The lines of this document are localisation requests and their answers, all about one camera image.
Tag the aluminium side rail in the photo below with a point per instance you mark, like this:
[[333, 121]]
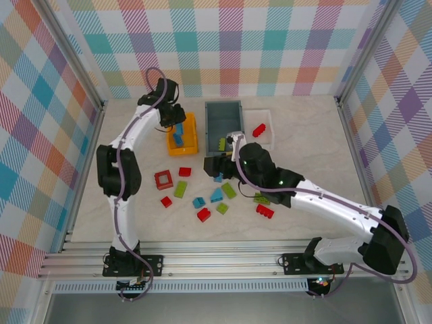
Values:
[[89, 152], [355, 152]]

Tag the right aluminium frame post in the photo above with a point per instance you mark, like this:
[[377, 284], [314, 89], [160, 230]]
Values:
[[364, 50]]

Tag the left aluminium side rail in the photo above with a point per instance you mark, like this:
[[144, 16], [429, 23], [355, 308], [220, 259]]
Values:
[[89, 152]]

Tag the small blue lego brick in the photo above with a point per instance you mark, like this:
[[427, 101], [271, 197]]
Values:
[[198, 202]]

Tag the small green lego brick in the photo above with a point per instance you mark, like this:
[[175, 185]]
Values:
[[221, 208]]

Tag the right aluminium side rail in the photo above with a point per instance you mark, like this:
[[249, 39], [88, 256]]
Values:
[[355, 152]]

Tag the grey metal lower shelf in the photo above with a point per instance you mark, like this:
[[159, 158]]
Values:
[[219, 308]]

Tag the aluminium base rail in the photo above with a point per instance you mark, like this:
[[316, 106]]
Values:
[[219, 260]]

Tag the blue sloped lego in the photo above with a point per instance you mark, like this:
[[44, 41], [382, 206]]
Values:
[[216, 196]]

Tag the long blue lego brick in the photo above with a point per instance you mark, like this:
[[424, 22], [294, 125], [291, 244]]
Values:
[[181, 130], [218, 178]]

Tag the red square frame lego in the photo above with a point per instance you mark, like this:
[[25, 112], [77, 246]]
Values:
[[163, 187]]

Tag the small red lego brick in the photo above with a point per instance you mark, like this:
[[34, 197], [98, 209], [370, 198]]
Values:
[[166, 202]]

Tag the blue comb-shaped lego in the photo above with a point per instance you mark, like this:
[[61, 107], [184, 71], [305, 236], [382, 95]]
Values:
[[177, 139]]

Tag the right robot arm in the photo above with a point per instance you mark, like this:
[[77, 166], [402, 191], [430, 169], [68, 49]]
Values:
[[337, 206]]

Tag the left aluminium frame post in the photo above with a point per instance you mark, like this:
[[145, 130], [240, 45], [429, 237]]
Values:
[[71, 50]]

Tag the aluminium frame post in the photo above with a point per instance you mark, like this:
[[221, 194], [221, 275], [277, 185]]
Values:
[[71, 50], [364, 50]]

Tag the yellow plastic bin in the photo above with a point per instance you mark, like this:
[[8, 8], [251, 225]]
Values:
[[184, 151]]

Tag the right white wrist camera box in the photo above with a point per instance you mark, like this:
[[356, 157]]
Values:
[[236, 137]]

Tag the white plastic bin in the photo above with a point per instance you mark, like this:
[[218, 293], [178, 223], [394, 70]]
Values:
[[263, 114]]

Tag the right lit circuit board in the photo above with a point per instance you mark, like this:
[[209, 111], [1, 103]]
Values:
[[320, 283]]

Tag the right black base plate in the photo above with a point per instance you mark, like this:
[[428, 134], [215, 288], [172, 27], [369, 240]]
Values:
[[293, 263]]

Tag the grey plastic bin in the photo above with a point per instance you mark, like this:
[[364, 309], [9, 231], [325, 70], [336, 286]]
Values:
[[222, 121]]

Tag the flat green lego plate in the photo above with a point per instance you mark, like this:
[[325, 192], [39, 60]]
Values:
[[261, 200]]

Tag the left black connector board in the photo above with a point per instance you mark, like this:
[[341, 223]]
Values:
[[131, 287]]

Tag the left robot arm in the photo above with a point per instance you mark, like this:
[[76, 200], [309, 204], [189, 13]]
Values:
[[116, 175]]

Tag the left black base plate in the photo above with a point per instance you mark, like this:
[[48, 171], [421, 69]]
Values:
[[155, 265]]

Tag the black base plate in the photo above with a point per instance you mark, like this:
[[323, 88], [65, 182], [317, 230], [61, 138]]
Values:
[[293, 263], [155, 265]]

